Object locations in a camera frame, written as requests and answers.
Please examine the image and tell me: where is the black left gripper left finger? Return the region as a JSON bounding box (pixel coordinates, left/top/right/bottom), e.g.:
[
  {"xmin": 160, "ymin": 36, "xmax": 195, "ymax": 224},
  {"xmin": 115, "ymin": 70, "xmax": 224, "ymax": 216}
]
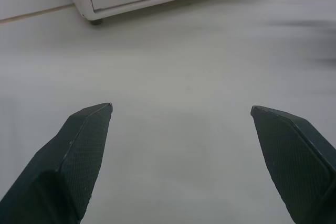
[{"xmin": 0, "ymin": 102, "xmax": 114, "ymax": 224}]

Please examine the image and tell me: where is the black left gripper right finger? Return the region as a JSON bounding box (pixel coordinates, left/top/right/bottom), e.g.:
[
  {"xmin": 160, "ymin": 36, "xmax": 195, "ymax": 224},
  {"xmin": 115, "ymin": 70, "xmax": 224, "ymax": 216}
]
[{"xmin": 250, "ymin": 105, "xmax": 336, "ymax": 224}]

